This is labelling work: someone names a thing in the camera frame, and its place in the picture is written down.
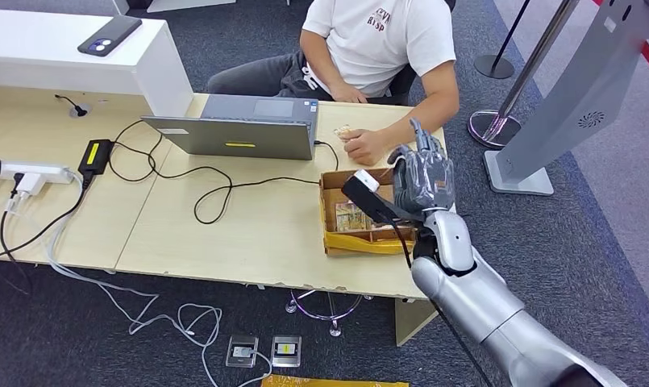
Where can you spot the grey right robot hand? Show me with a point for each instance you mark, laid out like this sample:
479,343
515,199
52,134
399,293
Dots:
425,181

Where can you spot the chrome base stanchion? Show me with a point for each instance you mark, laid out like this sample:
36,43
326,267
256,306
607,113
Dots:
492,128

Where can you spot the white power strip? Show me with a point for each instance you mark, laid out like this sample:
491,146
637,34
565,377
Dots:
45,171

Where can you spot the grey desk grommet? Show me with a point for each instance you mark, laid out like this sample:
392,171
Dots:
87,109

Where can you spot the silver floor socket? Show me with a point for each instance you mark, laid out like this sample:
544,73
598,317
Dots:
242,351
286,350

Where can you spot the white counter riser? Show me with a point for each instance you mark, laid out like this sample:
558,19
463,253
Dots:
35,53

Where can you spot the white stand base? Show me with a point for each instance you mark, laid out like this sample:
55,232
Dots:
121,5
190,4

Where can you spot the grey laptop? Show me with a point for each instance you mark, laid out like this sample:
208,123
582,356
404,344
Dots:
238,133

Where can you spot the orange floor tape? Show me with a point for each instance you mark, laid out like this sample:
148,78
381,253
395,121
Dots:
329,382

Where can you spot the black power adapter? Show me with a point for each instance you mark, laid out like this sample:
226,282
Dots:
95,156

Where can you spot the dark smartphone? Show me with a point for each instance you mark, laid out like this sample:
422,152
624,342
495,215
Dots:
109,35

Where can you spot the person's right hand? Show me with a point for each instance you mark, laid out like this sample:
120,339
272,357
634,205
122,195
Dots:
349,95

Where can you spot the person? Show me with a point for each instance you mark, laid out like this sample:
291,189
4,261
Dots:
377,48

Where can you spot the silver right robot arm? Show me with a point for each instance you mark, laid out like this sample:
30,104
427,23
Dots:
479,304

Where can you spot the cardboard divider box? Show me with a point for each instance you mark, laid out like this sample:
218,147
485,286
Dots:
329,184

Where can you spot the printed room key card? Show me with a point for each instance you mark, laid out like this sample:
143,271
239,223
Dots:
351,218

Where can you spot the wooden desk leg panel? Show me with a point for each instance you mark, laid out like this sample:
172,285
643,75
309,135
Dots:
415,320

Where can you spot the person's left forearm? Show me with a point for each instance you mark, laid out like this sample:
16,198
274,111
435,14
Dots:
425,120

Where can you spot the person's right forearm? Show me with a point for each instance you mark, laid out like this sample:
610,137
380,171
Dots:
317,69

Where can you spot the ID card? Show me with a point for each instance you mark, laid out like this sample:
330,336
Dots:
343,131

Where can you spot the chrome base stool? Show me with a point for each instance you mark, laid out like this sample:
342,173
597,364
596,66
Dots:
335,330

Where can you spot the person's left hand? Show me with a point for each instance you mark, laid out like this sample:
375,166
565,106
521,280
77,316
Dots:
367,147

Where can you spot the grey kiosk stand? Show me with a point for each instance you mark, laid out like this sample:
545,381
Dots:
570,101

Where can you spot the white charger block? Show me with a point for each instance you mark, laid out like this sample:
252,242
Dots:
30,184

